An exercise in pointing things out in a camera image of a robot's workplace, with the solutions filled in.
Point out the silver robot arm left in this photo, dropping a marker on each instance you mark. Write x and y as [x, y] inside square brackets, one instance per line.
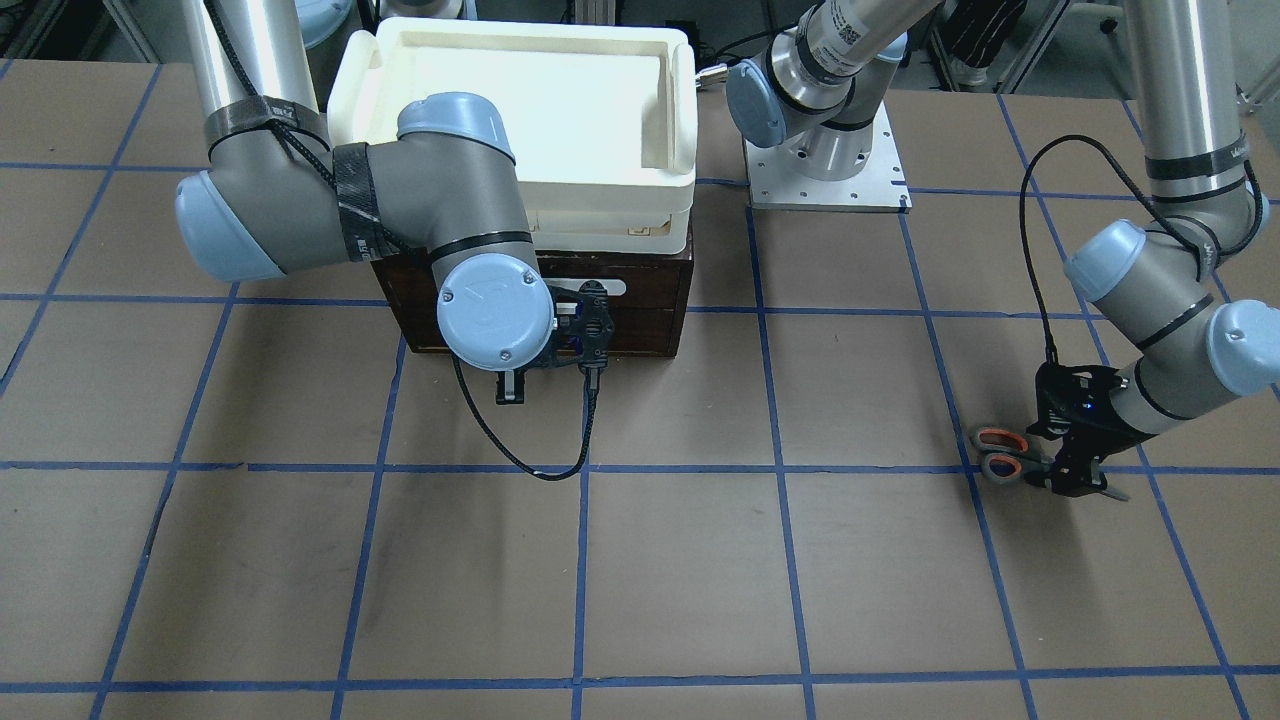
[1195, 353]

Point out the cream plastic tray stack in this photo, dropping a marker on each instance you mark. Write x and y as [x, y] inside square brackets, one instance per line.
[603, 120]

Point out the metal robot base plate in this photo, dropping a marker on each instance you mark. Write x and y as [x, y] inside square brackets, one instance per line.
[830, 170]

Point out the dark wooden drawer cabinet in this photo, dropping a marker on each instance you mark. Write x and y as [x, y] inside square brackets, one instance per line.
[648, 314]

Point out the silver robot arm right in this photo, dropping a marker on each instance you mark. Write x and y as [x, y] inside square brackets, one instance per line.
[281, 197]

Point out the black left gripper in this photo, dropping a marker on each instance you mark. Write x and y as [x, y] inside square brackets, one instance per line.
[1093, 440]

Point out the grey orange handled scissors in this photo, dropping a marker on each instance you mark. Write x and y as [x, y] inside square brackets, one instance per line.
[1009, 457]

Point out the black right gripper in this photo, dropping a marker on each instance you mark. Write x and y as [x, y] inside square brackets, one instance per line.
[510, 386]

